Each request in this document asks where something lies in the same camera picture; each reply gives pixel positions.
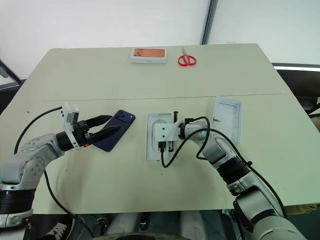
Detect orange print phone box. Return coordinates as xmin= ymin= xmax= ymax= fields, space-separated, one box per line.
xmin=129 ymin=47 xmax=168 ymax=65

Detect white phone box base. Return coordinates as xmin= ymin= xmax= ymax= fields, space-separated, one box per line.
xmin=145 ymin=112 xmax=181 ymax=164

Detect blue phone box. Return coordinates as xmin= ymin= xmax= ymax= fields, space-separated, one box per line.
xmin=211 ymin=96 xmax=244 ymax=144

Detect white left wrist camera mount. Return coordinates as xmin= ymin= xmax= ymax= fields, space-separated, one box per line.
xmin=61 ymin=101 xmax=82 ymax=151

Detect black sneaker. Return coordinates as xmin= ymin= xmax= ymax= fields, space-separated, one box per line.
xmin=42 ymin=214 xmax=76 ymax=240

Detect grey metal frame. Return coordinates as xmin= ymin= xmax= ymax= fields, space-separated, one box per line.
xmin=0 ymin=59 xmax=27 ymax=89

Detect red handled scissors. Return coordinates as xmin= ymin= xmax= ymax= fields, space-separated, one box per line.
xmin=177 ymin=46 xmax=198 ymax=68

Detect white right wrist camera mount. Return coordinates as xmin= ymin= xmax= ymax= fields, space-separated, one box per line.
xmin=152 ymin=122 xmax=181 ymax=144

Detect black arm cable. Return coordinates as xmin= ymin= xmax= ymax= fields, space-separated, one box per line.
xmin=13 ymin=106 xmax=95 ymax=240
xmin=157 ymin=116 xmax=288 ymax=218

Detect white rounded robot leg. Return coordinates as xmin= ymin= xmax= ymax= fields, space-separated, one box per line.
xmin=106 ymin=212 xmax=141 ymax=236
xmin=179 ymin=211 xmax=209 ymax=236

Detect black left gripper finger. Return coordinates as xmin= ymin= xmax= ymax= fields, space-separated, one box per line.
xmin=89 ymin=125 xmax=122 ymax=145
xmin=86 ymin=114 xmax=113 ymax=128

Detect dark blue smartphone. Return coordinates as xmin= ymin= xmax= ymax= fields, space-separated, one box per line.
xmin=93 ymin=109 xmax=137 ymax=153

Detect grey window frame post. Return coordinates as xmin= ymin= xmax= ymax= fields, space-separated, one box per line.
xmin=201 ymin=0 xmax=219 ymax=46

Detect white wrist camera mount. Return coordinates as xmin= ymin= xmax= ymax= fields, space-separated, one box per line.
xmin=152 ymin=122 xmax=181 ymax=144
xmin=61 ymin=101 xmax=82 ymax=151

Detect dark furniture with light strip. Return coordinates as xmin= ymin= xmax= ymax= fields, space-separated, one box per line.
xmin=271 ymin=62 xmax=320 ymax=116

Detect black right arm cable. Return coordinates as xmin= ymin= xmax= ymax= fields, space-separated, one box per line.
xmin=157 ymin=116 xmax=288 ymax=218

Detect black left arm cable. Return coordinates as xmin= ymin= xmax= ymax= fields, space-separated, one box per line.
xmin=13 ymin=106 xmax=95 ymax=240

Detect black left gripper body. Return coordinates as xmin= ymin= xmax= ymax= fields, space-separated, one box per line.
xmin=72 ymin=119 xmax=94 ymax=149

